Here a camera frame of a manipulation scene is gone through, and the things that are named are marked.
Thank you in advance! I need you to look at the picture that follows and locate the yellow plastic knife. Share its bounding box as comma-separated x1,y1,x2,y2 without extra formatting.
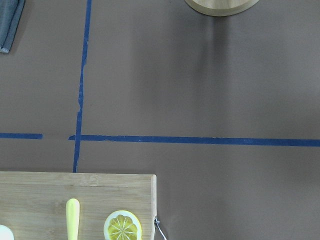
65,198,80,240

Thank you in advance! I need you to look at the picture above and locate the wooden mug tree stand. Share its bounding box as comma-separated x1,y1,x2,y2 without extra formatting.
185,0,259,17

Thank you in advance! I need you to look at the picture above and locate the bamboo cutting board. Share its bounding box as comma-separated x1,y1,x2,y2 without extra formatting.
0,171,157,240

